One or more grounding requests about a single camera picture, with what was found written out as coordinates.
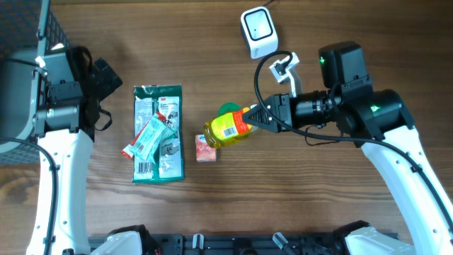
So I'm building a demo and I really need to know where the green lid jar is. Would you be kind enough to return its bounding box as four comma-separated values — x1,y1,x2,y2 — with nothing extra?
218,102,241,115

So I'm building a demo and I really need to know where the green 3M glove package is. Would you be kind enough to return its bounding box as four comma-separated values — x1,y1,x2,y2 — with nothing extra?
132,85,184,183

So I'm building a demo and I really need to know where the teal snack bar wrapper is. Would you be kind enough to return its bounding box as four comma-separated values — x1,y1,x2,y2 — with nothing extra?
132,112,176,164

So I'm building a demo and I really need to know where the white barcode scanner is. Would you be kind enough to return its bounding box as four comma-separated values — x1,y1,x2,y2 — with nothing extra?
240,6,278,60

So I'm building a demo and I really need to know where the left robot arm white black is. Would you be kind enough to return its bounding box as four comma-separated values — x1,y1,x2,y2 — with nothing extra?
26,46,160,254

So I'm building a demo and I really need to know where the yellow liquid bottle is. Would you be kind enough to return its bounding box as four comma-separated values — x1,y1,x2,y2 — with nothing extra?
203,104,258,149

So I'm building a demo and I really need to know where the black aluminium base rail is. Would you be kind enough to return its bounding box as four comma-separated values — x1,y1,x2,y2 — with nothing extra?
88,232,346,255

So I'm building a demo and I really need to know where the red snack bar wrapper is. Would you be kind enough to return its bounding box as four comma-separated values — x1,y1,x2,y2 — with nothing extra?
121,112,170,162

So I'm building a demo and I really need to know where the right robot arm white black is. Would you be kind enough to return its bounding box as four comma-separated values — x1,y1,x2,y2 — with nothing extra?
243,41,452,254

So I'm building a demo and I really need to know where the orange tissue pack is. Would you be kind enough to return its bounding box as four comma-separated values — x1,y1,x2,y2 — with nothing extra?
195,135,217,162

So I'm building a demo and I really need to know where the grey plastic mesh basket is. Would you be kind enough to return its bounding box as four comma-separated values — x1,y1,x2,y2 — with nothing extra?
1,0,71,165

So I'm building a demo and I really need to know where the black right camera cable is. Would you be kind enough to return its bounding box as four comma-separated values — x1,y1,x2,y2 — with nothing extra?
253,50,453,234

